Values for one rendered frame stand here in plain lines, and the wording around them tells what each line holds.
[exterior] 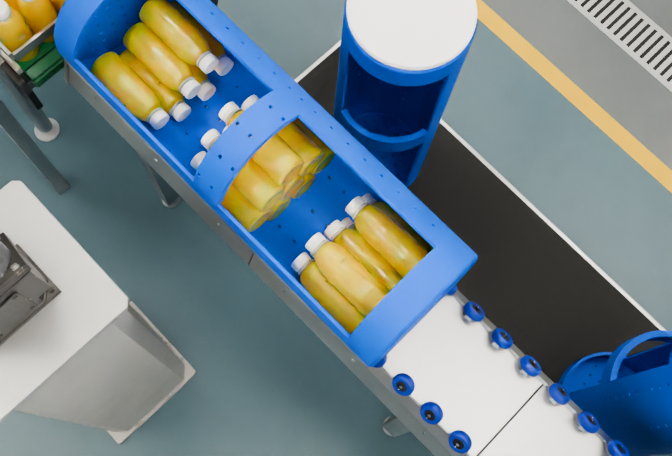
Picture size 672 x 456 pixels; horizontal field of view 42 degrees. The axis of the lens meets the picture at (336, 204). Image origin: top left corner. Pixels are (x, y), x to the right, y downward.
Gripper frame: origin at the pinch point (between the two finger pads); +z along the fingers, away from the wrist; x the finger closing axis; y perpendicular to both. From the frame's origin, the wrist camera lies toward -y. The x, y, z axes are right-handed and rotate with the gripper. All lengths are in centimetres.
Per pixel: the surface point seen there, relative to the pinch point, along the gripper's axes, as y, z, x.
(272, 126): 61, -16, 4
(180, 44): 33.1, -4.9, 6.2
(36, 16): 2.9, 5.4, -8.4
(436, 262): 98, -15, 7
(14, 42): 2.8, 8.1, -15.1
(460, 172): 78, 92, 64
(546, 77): 74, 107, 115
